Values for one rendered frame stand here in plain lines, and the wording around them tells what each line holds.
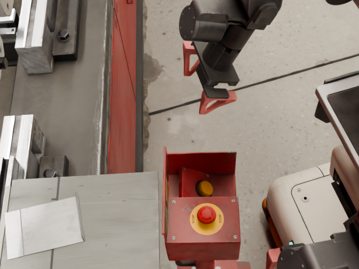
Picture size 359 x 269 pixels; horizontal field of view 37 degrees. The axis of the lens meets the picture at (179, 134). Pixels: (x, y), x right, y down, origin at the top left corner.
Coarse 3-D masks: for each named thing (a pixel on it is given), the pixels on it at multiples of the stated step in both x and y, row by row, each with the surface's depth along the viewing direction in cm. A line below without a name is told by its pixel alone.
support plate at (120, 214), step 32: (32, 192) 95; (64, 192) 94; (96, 192) 94; (128, 192) 94; (96, 224) 91; (128, 224) 91; (32, 256) 89; (64, 256) 88; (96, 256) 88; (128, 256) 88
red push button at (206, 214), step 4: (200, 208) 112; (204, 208) 112; (208, 208) 112; (212, 208) 112; (200, 212) 111; (204, 212) 111; (208, 212) 111; (212, 212) 111; (200, 216) 111; (204, 216) 111; (208, 216) 111; (212, 216) 111; (200, 220) 111; (204, 220) 110; (208, 220) 110; (212, 220) 111
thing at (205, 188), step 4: (204, 180) 124; (200, 184) 123; (204, 184) 123; (208, 184) 124; (200, 188) 122; (204, 188) 123; (208, 188) 123; (212, 188) 124; (200, 192) 122; (204, 192) 122; (208, 192) 123; (212, 192) 124; (204, 196) 123
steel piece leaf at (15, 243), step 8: (8, 216) 92; (16, 216) 92; (8, 224) 92; (16, 224) 91; (8, 232) 91; (16, 232) 91; (8, 240) 90; (16, 240) 90; (8, 248) 89; (16, 248) 89; (8, 256) 89; (16, 256) 89
